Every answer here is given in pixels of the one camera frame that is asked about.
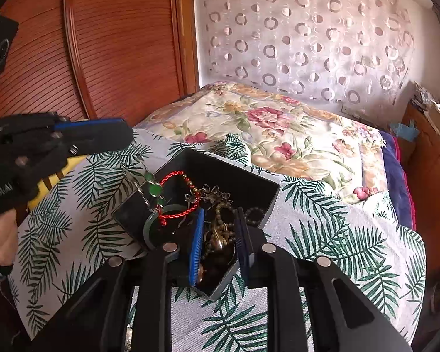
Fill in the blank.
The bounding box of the green stone silver necklace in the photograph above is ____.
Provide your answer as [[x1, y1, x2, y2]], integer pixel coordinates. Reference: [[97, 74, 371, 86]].
[[134, 152, 168, 214]]

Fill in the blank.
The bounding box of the red cord bracelet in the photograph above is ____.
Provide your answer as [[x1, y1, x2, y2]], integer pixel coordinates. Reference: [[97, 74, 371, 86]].
[[158, 171, 201, 227]]

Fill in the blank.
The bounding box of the person's left hand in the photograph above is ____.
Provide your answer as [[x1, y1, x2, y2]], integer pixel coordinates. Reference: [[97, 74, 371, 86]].
[[0, 209, 16, 276]]

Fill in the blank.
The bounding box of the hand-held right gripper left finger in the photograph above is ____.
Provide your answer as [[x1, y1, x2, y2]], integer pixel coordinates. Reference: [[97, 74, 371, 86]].
[[33, 208, 206, 352]]

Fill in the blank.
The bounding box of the dark bead bracelet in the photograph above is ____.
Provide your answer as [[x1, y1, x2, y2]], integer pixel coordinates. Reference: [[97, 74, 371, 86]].
[[244, 207, 269, 227]]

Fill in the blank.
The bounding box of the brown bead necklace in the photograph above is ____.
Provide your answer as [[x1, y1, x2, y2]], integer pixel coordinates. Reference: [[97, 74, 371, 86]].
[[196, 202, 243, 283]]

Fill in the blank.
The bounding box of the wooden cabinet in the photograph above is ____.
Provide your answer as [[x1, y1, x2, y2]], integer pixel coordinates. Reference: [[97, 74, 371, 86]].
[[400, 103, 440, 228]]

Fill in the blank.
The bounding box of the wooden wardrobe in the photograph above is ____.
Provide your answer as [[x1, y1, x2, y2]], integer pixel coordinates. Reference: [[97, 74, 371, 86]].
[[0, 0, 200, 224]]

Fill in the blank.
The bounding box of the black square box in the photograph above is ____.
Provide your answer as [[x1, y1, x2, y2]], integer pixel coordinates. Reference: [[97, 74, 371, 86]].
[[112, 148, 281, 301]]

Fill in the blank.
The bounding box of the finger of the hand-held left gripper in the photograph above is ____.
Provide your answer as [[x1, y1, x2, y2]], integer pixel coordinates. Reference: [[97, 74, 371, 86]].
[[0, 113, 133, 143], [0, 132, 133, 172]]

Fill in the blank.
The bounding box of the blue plastic bag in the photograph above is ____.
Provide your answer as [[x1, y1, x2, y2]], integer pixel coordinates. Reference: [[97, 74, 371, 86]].
[[389, 119, 420, 143]]

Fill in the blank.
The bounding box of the yellow plush toy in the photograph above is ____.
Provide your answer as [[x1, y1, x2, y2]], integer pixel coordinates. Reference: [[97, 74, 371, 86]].
[[27, 154, 87, 211]]

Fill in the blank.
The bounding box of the leaf print bed sheet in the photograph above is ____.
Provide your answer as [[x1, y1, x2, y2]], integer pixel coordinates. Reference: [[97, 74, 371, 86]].
[[7, 128, 426, 352]]

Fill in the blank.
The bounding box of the green jade bangle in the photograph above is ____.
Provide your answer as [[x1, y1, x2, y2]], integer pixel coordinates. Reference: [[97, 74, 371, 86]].
[[143, 204, 187, 252]]

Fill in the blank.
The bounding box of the circle pattern wall cloth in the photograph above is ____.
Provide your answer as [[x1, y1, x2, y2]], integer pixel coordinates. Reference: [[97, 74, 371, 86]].
[[192, 0, 415, 109]]

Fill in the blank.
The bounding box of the patterned paper pile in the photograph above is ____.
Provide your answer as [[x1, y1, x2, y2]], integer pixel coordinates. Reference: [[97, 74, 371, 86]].
[[411, 81, 440, 109]]

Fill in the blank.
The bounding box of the blue blanket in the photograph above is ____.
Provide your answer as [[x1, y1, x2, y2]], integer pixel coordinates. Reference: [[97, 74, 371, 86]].
[[379, 130, 415, 230]]

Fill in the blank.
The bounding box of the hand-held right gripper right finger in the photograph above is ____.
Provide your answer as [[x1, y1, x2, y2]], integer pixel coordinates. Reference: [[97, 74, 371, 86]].
[[236, 207, 413, 352]]

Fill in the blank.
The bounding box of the floral quilt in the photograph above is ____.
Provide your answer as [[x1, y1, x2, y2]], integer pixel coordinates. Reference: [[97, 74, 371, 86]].
[[136, 81, 389, 206]]

